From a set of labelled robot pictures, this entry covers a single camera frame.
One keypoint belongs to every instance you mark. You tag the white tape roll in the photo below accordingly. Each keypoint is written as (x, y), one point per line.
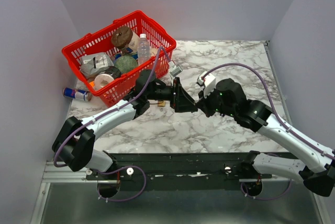
(102, 80)

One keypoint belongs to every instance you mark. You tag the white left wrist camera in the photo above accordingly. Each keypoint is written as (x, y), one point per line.
(174, 69)

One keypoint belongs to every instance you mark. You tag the brown lid paper cup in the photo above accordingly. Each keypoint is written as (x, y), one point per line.
(125, 40)

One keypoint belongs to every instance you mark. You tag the green round ball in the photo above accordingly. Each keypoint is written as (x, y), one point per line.
(125, 64)

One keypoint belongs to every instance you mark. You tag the black mounting base rail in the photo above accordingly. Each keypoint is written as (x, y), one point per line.
(178, 171)

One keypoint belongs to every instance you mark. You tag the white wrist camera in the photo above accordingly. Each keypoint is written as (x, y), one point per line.
(174, 69)
(208, 82)

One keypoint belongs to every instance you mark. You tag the grey foil snack bag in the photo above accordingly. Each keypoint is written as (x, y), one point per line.
(91, 65)

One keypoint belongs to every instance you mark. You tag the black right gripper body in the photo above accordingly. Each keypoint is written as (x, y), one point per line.
(214, 98)

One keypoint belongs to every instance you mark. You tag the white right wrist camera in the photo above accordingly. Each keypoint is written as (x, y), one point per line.
(208, 82)

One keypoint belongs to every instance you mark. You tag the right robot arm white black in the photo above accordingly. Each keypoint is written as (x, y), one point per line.
(313, 164)

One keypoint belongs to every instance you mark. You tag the clear plastic water bottle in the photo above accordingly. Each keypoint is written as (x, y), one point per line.
(143, 49)

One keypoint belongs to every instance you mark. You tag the red bull can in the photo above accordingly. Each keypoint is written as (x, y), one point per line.
(78, 94)

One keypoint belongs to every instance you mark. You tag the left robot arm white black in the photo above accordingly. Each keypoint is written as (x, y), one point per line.
(74, 144)

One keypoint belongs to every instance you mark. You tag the red plastic basket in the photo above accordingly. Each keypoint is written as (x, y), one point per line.
(100, 41)

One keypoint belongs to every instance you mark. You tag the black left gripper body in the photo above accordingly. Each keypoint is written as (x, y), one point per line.
(171, 100)

